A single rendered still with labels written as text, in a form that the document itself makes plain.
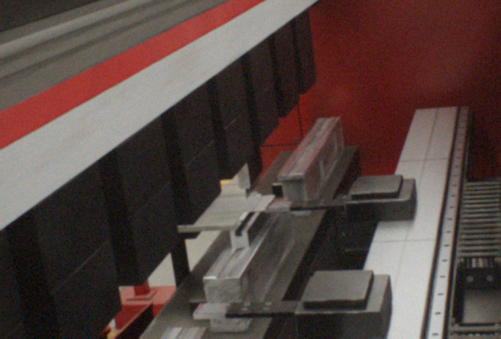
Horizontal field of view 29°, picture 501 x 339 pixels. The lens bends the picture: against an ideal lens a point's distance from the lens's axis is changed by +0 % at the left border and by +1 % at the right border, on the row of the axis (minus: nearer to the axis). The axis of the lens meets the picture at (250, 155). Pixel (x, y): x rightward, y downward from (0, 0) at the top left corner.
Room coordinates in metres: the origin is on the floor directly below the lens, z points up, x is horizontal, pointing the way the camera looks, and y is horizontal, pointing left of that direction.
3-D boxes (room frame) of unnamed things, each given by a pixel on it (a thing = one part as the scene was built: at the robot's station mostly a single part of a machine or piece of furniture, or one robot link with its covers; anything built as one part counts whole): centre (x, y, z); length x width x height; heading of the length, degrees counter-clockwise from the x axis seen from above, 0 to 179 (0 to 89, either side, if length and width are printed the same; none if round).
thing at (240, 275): (1.60, 0.02, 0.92); 0.39 x 0.06 x 0.10; 164
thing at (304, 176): (2.18, -0.15, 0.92); 0.50 x 0.06 x 0.10; 164
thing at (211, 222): (1.69, 0.15, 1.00); 0.26 x 0.18 x 0.01; 74
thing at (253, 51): (1.68, 0.00, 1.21); 0.15 x 0.09 x 0.17; 164
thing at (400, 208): (1.60, -0.14, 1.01); 0.26 x 0.12 x 0.05; 74
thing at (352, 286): (1.18, -0.02, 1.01); 0.26 x 0.12 x 0.05; 74
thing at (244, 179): (1.65, 0.00, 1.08); 0.10 x 0.02 x 0.10; 164
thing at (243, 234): (1.63, 0.01, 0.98); 0.20 x 0.03 x 0.03; 164
